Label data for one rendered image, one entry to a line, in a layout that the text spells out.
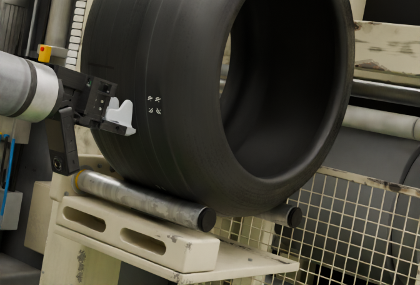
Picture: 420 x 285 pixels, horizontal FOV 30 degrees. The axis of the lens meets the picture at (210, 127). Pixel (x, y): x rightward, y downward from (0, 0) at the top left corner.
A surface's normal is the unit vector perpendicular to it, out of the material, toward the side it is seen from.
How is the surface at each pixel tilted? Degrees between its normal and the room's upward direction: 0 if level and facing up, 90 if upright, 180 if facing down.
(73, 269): 90
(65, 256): 90
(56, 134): 111
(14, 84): 87
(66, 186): 90
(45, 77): 58
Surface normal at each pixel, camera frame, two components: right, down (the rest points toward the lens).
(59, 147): -0.66, 0.29
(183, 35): 0.05, -0.01
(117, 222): -0.64, -0.07
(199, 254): 0.75, 0.17
